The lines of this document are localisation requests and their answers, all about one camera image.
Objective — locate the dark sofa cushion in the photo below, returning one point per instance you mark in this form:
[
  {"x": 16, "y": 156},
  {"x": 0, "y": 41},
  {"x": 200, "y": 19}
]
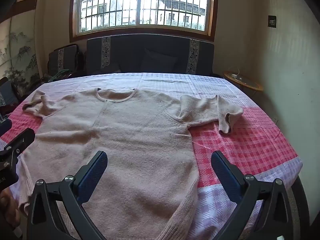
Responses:
[{"x": 160, "y": 61}]

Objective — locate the pink and white checked blanket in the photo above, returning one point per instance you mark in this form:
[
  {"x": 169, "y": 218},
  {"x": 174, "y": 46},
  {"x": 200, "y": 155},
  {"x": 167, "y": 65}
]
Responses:
[{"x": 250, "y": 145}]

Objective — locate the dark wooden chair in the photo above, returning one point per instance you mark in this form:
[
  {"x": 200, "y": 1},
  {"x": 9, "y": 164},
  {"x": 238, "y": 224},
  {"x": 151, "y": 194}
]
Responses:
[{"x": 7, "y": 92}]

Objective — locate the dark wall switch plate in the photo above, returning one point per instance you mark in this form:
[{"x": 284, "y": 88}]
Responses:
[{"x": 272, "y": 21}]

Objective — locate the round wooden side table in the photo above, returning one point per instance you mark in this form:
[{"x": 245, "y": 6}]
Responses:
[{"x": 247, "y": 83}]

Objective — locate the person's left hand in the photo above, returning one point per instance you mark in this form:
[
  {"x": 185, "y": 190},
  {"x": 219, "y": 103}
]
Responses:
[{"x": 8, "y": 207}]

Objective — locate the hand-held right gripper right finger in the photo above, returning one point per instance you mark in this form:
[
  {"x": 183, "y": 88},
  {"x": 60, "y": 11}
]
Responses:
[{"x": 225, "y": 177}]

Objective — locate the white charger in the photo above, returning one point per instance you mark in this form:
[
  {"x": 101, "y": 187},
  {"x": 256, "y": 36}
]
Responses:
[{"x": 235, "y": 76}]

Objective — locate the painted folding screen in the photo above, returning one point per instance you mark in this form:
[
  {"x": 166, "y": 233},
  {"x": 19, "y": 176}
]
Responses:
[{"x": 20, "y": 50}]

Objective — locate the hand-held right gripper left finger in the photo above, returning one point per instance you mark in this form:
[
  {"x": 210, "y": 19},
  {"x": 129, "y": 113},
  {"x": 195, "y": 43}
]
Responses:
[{"x": 93, "y": 175}]

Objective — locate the beige knitted sweater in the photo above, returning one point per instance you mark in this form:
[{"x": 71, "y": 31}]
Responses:
[{"x": 140, "y": 142}]

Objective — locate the dark armchair with patterned strip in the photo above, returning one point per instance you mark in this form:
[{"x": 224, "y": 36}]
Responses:
[{"x": 68, "y": 55}]

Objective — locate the barred window with wooden frame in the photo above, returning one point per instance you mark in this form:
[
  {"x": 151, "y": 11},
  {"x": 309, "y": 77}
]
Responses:
[{"x": 112, "y": 5}]

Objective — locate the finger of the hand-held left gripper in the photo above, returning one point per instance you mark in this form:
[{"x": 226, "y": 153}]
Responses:
[
  {"x": 23, "y": 136},
  {"x": 5, "y": 127}
]

